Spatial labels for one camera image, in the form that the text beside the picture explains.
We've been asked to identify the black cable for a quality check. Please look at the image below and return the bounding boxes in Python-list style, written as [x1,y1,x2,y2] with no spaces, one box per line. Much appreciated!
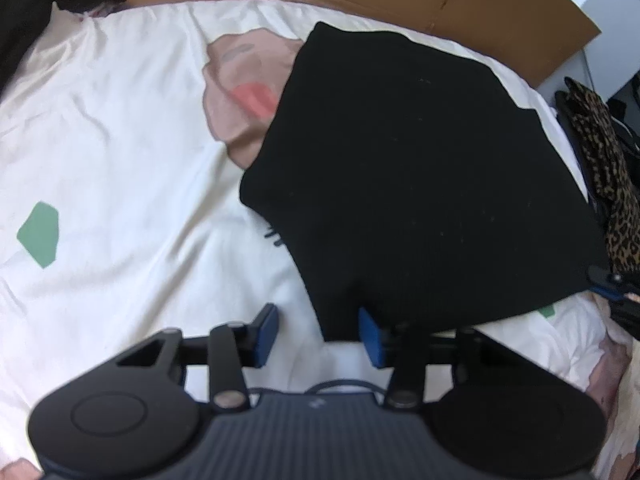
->
[247,379,396,401]

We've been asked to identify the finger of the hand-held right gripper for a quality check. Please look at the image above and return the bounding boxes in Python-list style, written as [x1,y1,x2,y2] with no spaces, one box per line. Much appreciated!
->
[612,294,640,331]
[586,264,640,297]

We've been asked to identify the black cloth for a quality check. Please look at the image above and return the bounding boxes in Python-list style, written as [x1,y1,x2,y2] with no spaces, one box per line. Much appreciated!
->
[0,0,126,93]

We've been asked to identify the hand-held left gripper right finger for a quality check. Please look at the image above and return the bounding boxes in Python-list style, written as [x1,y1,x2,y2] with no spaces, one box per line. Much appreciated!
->
[358,307,506,409]

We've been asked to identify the leopard print garment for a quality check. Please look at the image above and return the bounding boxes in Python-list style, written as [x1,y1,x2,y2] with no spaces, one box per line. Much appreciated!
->
[567,80,640,273]

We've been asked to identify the white printed bedsheet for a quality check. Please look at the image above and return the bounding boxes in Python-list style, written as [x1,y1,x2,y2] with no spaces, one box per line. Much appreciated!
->
[0,0,640,480]

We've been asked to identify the black pants with bear print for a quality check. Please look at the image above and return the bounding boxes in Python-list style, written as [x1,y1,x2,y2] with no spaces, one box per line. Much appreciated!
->
[239,21,611,343]

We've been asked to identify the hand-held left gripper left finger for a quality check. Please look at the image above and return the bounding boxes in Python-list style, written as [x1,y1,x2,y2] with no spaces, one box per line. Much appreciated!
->
[115,302,279,411]

